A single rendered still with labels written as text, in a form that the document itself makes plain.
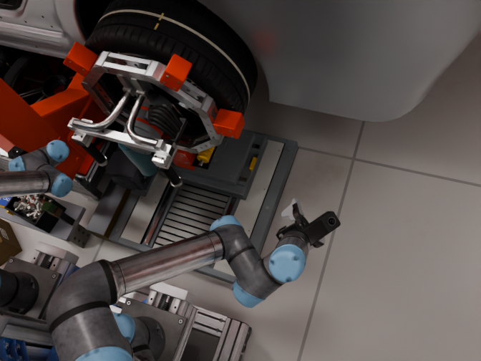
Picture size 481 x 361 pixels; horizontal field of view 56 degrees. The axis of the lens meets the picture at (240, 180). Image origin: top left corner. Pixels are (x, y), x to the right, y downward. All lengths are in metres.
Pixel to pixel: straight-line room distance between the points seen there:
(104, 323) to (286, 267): 0.39
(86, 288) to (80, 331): 0.09
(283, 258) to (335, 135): 1.67
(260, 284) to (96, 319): 0.36
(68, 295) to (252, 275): 0.40
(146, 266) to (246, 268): 0.23
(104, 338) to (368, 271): 1.62
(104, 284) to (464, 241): 1.85
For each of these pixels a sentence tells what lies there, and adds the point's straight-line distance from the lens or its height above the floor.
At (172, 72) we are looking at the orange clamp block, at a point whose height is 1.15.
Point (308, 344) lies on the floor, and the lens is 2.24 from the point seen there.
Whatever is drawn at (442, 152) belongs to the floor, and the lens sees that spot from 2.59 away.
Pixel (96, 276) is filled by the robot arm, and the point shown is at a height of 1.41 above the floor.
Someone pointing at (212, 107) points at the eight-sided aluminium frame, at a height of 0.94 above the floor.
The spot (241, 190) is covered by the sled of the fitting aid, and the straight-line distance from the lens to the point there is 2.32.
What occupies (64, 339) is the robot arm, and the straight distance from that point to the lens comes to 0.91.
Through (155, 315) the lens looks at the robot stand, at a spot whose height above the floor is 0.82.
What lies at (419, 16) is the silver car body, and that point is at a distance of 1.33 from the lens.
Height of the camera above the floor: 2.23
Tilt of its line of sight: 63 degrees down
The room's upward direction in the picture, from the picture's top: 23 degrees counter-clockwise
